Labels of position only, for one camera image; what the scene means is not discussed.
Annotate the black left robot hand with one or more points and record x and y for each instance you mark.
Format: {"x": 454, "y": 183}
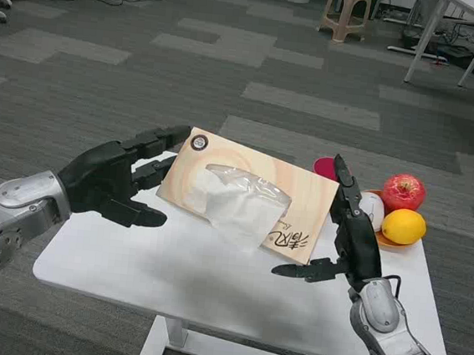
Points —
{"x": 94, "y": 172}

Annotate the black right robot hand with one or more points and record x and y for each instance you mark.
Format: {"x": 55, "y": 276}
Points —
{"x": 360, "y": 244}

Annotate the wood-print tissue box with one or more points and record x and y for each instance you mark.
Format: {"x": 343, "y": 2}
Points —
{"x": 294, "y": 191}

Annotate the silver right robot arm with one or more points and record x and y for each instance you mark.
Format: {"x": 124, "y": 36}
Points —
{"x": 386, "y": 326}

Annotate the orange plate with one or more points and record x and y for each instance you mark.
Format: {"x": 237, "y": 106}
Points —
{"x": 386, "y": 242}

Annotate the white computer mouse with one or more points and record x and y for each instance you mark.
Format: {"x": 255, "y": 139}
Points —
{"x": 374, "y": 207}

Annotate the yellow lemon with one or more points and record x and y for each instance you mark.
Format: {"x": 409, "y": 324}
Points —
{"x": 403, "y": 227}

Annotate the red apple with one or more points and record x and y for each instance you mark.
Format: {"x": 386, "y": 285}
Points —
{"x": 403, "y": 191}

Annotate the pink plastic cup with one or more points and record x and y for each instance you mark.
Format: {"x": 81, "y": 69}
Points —
{"x": 324, "y": 168}

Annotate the black bag under desk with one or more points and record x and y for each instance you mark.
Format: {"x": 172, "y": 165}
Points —
{"x": 458, "y": 56}

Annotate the beige plastic stool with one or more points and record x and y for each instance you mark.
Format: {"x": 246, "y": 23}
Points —
{"x": 345, "y": 11}

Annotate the white table base frame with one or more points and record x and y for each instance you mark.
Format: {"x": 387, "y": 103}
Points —
{"x": 170, "y": 343}

